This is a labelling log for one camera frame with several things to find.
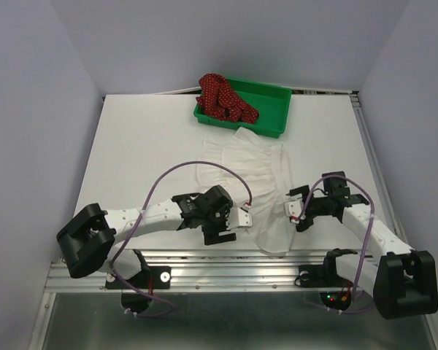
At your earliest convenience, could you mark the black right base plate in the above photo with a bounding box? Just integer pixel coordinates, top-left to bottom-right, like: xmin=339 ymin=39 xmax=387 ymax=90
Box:
xmin=293 ymin=264 xmax=357 ymax=289

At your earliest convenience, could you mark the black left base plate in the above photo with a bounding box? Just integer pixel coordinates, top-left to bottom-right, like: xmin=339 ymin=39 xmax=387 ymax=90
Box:
xmin=116 ymin=265 xmax=172 ymax=291

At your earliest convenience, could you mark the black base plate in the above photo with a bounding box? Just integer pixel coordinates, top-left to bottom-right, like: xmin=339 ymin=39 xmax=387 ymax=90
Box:
xmin=293 ymin=264 xmax=357 ymax=289
xmin=116 ymin=265 xmax=172 ymax=291

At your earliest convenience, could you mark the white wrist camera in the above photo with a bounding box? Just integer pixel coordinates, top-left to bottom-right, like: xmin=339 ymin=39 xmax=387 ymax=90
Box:
xmin=284 ymin=199 xmax=305 ymax=224
xmin=227 ymin=207 xmax=253 ymax=230

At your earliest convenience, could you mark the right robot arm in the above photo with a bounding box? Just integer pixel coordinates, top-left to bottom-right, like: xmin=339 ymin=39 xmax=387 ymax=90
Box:
xmin=285 ymin=171 xmax=438 ymax=319

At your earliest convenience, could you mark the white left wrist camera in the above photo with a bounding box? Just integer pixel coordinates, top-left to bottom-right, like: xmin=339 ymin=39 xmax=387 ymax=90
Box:
xmin=227 ymin=207 xmax=253 ymax=230

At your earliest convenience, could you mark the white skirt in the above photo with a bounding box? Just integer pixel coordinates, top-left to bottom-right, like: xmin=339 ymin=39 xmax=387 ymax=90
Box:
xmin=199 ymin=128 xmax=294 ymax=254

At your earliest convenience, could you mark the green plastic bin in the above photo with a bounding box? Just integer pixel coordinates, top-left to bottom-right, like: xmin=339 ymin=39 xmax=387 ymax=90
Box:
xmin=193 ymin=77 xmax=292 ymax=139

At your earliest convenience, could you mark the red polka dot skirt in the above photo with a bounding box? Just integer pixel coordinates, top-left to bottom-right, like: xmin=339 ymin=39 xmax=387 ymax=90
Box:
xmin=196 ymin=74 xmax=259 ymax=124

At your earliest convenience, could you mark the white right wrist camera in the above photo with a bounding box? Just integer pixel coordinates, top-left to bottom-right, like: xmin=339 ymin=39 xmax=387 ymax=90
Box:
xmin=284 ymin=199 xmax=305 ymax=224

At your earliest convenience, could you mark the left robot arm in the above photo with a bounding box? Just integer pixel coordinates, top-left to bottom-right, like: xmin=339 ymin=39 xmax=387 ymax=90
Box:
xmin=56 ymin=185 xmax=238 ymax=287

